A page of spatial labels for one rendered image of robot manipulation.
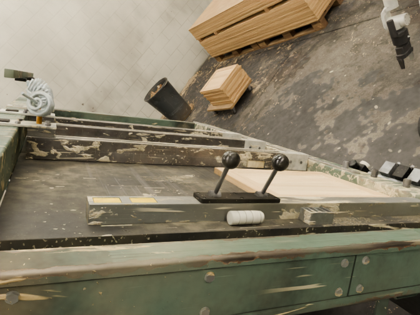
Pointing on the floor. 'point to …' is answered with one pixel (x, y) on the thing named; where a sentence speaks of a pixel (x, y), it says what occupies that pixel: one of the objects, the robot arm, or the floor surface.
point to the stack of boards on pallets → (256, 24)
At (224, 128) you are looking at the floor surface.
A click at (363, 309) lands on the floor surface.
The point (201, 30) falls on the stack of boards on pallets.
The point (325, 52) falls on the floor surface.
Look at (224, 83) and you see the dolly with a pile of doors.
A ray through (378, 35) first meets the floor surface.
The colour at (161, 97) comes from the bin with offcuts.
